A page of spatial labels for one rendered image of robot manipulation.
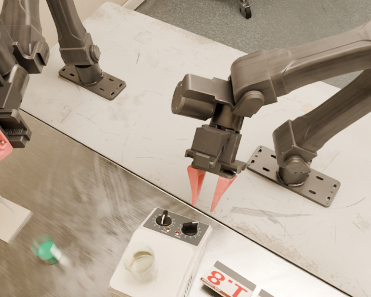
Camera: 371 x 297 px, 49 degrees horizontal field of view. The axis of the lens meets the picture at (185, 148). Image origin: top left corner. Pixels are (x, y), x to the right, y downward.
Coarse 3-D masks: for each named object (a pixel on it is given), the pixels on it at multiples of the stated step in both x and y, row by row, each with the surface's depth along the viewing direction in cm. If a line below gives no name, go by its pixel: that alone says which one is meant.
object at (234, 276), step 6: (216, 264) 80; (222, 264) 80; (222, 270) 79; (228, 270) 79; (228, 276) 79; (234, 276) 79; (240, 276) 78; (204, 282) 75; (240, 282) 78; (246, 282) 78; (252, 282) 78; (246, 288) 77; (252, 288) 77; (222, 294) 73
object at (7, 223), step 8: (8, 200) 92; (0, 208) 91; (16, 208) 90; (24, 208) 90; (0, 216) 89; (8, 216) 89; (16, 216) 89; (24, 216) 89; (0, 224) 88; (8, 224) 88; (16, 224) 88; (0, 232) 87; (8, 232) 87; (8, 240) 86
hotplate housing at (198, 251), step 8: (160, 208) 86; (184, 216) 84; (208, 232) 81; (176, 240) 77; (200, 248) 76; (200, 256) 78; (192, 264) 74; (192, 272) 75; (184, 280) 73; (192, 280) 77; (184, 288) 72; (120, 296) 72; (128, 296) 72; (176, 296) 71; (184, 296) 74
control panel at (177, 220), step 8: (152, 216) 82; (168, 216) 83; (176, 216) 83; (144, 224) 80; (152, 224) 80; (176, 224) 81; (200, 224) 82; (160, 232) 78; (168, 232) 79; (200, 232) 80; (184, 240) 77; (192, 240) 77; (200, 240) 78
